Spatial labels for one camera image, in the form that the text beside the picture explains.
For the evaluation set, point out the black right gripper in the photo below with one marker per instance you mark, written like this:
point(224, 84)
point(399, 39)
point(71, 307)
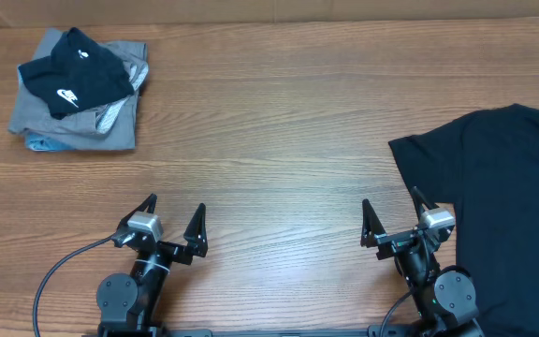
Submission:
point(400, 239)

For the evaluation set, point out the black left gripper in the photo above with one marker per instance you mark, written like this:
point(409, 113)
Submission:
point(196, 242)

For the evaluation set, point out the black t-shirt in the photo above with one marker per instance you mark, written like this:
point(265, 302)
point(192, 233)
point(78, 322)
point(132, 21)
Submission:
point(486, 164)

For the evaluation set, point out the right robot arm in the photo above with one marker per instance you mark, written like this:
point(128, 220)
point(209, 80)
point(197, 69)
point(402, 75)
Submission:
point(445, 299)

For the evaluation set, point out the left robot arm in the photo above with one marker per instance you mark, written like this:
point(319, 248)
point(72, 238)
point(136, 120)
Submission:
point(128, 301)

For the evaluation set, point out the folded grey garment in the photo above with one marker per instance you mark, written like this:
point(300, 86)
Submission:
point(110, 127)

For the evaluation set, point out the folded light blue garment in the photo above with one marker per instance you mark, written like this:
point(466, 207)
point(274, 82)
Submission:
point(40, 143)

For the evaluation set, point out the folded black Nike shirt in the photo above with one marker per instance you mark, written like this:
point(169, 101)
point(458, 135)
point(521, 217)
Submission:
point(77, 75)

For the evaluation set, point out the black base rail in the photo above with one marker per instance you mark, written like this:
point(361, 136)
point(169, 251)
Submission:
point(274, 333)

